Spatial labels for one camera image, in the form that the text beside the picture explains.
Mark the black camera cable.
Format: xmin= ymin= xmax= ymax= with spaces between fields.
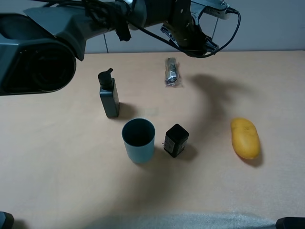
xmin=128 ymin=7 xmax=241 ymax=58

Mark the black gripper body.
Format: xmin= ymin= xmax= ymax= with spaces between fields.
xmin=161 ymin=0 xmax=219 ymax=55

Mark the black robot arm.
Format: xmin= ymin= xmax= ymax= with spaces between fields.
xmin=0 ymin=0 xmax=218 ymax=95

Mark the yellow mango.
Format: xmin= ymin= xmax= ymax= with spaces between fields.
xmin=230 ymin=118 xmax=261 ymax=160

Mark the blue plastic cup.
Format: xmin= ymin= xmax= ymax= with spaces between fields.
xmin=122 ymin=118 xmax=155 ymax=164

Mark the small black box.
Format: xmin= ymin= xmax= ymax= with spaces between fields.
xmin=163 ymin=124 xmax=189 ymax=158

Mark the dark green pump bottle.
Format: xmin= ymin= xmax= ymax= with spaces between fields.
xmin=98 ymin=68 xmax=120 ymax=118

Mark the black item in plastic bag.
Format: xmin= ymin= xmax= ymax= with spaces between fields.
xmin=164 ymin=57 xmax=182 ymax=87

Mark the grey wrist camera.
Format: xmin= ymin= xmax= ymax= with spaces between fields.
xmin=190 ymin=0 xmax=230 ymax=20

